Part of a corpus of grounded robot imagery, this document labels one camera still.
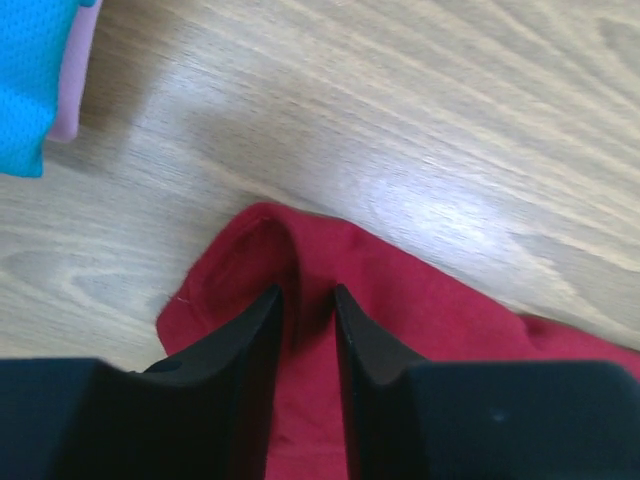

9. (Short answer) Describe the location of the folded cyan t-shirt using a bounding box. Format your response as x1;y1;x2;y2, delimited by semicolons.
1;1;90;177

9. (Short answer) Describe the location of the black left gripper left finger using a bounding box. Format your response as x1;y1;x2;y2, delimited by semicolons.
1;286;283;479

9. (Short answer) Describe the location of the dark red t-shirt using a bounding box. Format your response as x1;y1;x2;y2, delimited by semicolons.
156;203;639;479

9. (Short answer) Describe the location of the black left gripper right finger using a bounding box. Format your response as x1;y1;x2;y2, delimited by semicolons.
334;286;639;479

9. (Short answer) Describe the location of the folded pink t-shirt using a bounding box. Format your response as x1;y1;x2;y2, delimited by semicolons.
47;1;102;143

